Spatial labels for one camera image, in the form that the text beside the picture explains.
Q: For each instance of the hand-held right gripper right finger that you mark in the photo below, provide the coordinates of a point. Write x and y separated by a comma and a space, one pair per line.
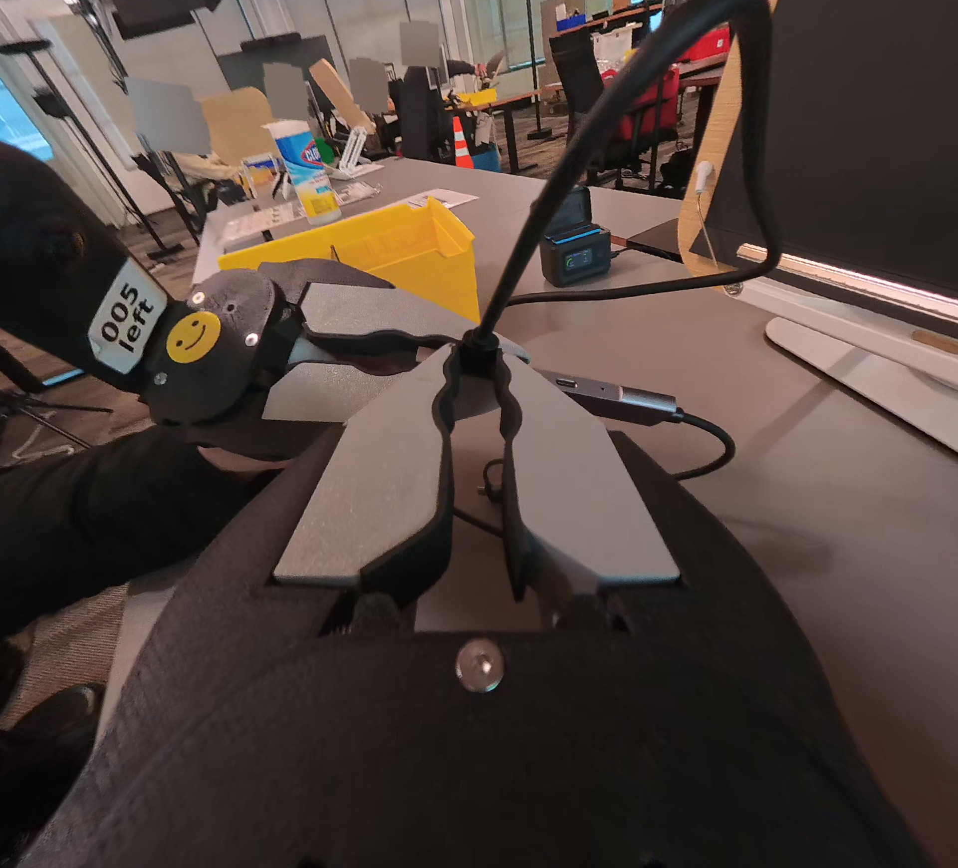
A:
592, 501

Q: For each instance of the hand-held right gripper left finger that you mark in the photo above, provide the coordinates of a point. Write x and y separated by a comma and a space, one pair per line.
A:
367, 501

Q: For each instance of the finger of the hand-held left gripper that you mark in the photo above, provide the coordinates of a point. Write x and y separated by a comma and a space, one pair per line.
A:
322, 389
389, 317

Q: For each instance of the yellow plastic bin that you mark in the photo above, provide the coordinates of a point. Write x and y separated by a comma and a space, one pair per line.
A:
374, 247

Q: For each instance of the grey usb hub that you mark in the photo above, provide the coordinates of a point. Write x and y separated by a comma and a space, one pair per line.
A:
614, 397

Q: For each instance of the white wipes canister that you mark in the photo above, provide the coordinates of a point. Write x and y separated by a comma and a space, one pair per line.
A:
300, 157

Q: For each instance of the orange traffic cone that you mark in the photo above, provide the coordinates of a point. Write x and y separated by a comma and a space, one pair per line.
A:
463, 146

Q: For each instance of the blue and black device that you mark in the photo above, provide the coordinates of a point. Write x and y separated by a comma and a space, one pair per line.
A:
577, 247

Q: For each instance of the black flat panel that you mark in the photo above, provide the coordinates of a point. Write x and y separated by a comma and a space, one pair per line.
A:
659, 239

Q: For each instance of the black office chair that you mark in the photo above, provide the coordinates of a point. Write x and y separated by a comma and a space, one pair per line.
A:
577, 82

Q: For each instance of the black floor lamp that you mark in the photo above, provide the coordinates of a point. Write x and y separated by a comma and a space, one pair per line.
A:
529, 37

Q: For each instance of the black monitor screen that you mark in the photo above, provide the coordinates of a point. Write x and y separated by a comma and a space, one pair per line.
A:
868, 90

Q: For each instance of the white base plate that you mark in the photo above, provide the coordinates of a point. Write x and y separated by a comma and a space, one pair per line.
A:
868, 382

